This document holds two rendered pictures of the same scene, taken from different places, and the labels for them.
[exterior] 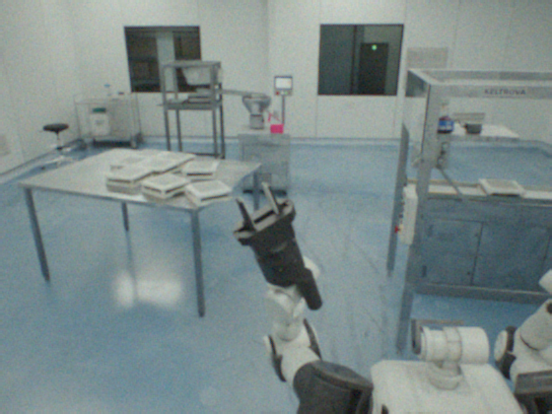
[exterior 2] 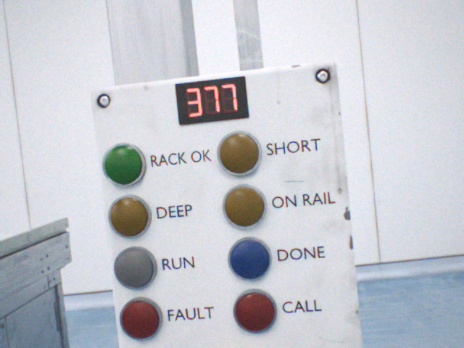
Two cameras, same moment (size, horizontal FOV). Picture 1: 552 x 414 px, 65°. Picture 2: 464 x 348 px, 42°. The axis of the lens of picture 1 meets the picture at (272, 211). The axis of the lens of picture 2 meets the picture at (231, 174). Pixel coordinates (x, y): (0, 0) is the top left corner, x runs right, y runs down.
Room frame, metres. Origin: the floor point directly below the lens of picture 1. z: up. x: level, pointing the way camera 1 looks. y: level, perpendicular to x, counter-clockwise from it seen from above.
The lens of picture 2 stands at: (2.14, -0.27, 1.03)
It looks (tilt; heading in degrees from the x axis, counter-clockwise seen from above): 3 degrees down; 267
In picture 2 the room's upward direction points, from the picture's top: 6 degrees counter-clockwise
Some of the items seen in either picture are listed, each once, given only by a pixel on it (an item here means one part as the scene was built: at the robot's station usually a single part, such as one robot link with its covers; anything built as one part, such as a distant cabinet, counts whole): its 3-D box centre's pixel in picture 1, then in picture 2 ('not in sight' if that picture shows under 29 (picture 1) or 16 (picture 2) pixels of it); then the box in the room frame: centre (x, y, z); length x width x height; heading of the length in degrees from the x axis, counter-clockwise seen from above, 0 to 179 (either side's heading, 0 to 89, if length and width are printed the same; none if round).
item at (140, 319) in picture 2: not in sight; (140, 319); (2.19, -0.69, 0.91); 0.03 x 0.01 x 0.03; 170
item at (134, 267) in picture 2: not in sight; (134, 268); (2.19, -0.69, 0.95); 0.03 x 0.01 x 0.03; 170
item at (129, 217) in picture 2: not in sight; (128, 217); (2.19, -0.69, 0.98); 0.03 x 0.01 x 0.03; 170
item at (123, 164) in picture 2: not in sight; (122, 164); (2.19, -0.69, 1.02); 0.03 x 0.01 x 0.03; 170
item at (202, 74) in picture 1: (212, 121); not in sight; (5.90, 0.82, 0.75); 1.43 x 1.06 x 1.50; 87
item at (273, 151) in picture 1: (265, 159); not in sight; (5.33, 0.09, 0.38); 0.63 x 0.57 x 0.76; 87
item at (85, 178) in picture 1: (147, 174); not in sight; (3.28, 0.99, 0.81); 1.50 x 1.10 x 0.04; 70
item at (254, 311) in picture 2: not in sight; (254, 312); (2.11, -0.68, 0.91); 0.03 x 0.01 x 0.03; 170
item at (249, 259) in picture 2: not in sight; (249, 259); (2.11, -0.68, 0.95); 0.03 x 0.01 x 0.03; 170
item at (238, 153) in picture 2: not in sight; (238, 153); (2.11, -0.68, 1.02); 0.03 x 0.01 x 0.03; 170
